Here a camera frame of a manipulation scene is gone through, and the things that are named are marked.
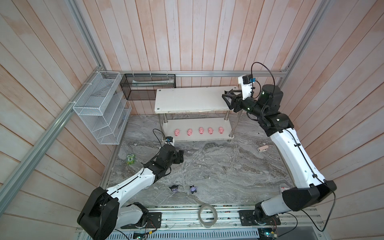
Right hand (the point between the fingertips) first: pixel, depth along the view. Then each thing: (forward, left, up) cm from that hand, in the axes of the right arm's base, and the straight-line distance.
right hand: (225, 93), depth 66 cm
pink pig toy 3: (+8, +9, -37) cm, 39 cm away
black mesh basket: (+33, +50, -19) cm, 63 cm away
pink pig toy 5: (+9, -5, -38) cm, 39 cm away
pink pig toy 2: (+7, +17, -37) cm, 42 cm away
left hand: (-12, +24, -34) cm, 43 cm away
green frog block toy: (-11, +55, -43) cm, 70 cm away
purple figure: (-29, +14, -43) cm, 54 cm away
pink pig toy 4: (+9, +3, -38) cm, 39 cm away
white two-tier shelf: (+33, +13, -45) cm, 57 cm away
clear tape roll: (-41, +7, -47) cm, 63 cm away
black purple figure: (-30, +25, -41) cm, 56 cm away
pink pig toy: (+6, +26, -37) cm, 46 cm away
